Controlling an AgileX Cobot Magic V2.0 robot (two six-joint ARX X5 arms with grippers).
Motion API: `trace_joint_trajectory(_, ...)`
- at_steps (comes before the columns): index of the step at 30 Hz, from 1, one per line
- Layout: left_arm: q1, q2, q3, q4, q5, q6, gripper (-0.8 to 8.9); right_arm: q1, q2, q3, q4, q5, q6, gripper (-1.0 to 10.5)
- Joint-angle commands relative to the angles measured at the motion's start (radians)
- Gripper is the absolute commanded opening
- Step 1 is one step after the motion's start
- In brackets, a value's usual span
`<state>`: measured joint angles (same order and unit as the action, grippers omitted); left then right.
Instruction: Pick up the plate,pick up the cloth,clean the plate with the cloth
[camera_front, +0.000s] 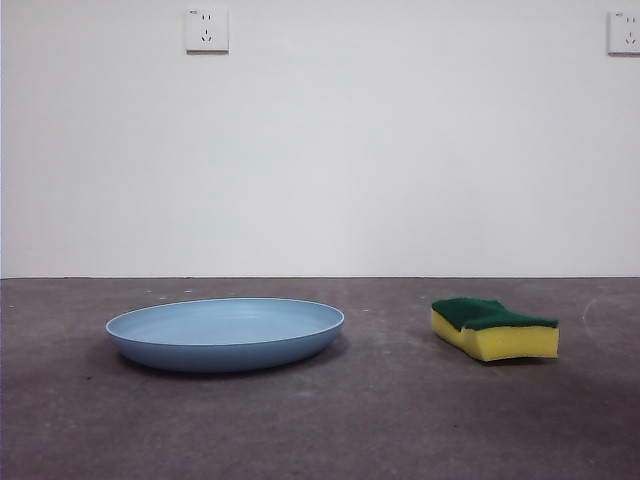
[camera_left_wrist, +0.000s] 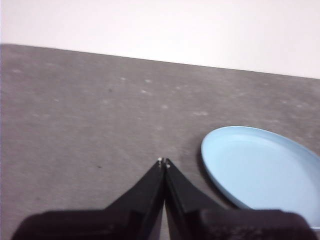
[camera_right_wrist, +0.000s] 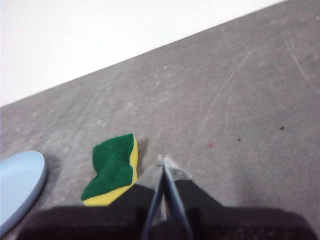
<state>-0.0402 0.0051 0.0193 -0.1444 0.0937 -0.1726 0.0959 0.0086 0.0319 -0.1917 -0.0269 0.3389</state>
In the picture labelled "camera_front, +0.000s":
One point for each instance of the blue round plate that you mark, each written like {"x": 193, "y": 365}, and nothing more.
{"x": 225, "y": 340}

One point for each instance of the yellow sponge with green pad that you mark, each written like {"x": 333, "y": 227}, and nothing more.
{"x": 510, "y": 345}

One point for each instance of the white wall socket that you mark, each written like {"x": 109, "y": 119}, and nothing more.
{"x": 207, "y": 30}
{"x": 625, "y": 32}

